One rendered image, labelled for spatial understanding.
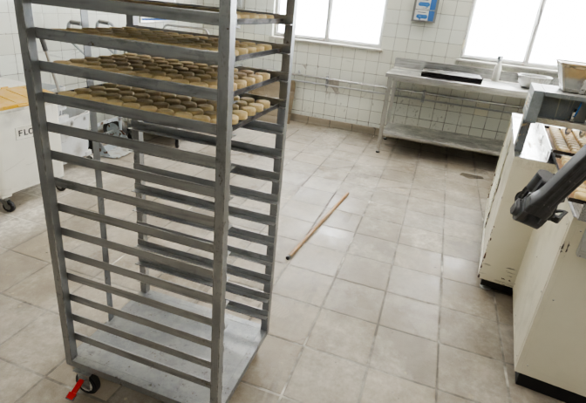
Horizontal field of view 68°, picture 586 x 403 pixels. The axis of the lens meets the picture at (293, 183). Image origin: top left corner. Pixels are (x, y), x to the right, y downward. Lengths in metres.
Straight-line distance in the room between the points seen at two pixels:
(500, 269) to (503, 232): 0.23
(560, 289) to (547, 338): 0.23
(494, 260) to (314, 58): 3.72
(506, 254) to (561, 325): 0.72
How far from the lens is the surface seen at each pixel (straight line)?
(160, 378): 1.81
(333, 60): 5.62
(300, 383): 1.99
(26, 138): 3.36
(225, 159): 1.12
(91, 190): 1.47
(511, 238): 2.67
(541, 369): 2.23
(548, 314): 2.07
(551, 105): 2.55
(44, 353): 2.23
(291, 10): 1.47
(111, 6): 1.27
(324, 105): 5.72
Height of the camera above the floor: 1.46
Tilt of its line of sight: 23 degrees down
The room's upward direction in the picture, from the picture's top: 6 degrees clockwise
